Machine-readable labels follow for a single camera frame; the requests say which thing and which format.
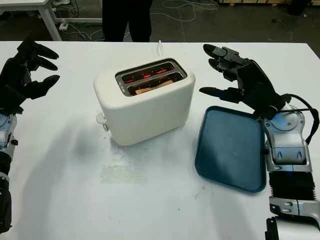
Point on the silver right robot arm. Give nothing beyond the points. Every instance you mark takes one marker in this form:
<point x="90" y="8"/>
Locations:
<point x="287" y="145"/>

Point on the cream white two-slot toaster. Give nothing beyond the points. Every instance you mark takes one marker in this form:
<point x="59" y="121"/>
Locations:
<point x="145" y="112"/>

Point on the person in black trousers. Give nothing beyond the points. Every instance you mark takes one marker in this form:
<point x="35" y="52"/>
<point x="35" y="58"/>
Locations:
<point x="117" y="22"/>

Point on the dark blue plastic tray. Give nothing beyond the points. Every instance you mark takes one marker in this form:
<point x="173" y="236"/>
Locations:
<point x="230" y="150"/>

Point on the white metal-frame desk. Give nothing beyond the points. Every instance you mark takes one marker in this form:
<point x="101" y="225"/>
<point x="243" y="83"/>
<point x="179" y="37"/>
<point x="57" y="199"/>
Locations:
<point x="47" y="22"/>

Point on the white power strip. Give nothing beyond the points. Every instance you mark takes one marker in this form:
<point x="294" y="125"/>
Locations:
<point x="64" y="26"/>

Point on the brown toast slice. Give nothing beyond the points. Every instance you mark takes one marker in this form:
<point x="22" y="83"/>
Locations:
<point x="152" y="87"/>

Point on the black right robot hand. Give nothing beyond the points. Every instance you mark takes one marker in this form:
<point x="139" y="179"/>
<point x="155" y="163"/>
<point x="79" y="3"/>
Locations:
<point x="252" y="75"/>

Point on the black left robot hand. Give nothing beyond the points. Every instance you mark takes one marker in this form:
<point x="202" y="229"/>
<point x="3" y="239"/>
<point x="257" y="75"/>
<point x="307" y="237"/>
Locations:
<point x="15" y="72"/>

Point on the dark bulky floor object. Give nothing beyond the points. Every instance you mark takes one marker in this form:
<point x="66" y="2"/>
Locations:
<point x="298" y="6"/>

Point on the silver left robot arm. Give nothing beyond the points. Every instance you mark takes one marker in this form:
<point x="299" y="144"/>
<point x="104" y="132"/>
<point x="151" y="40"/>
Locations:
<point x="6" y="135"/>

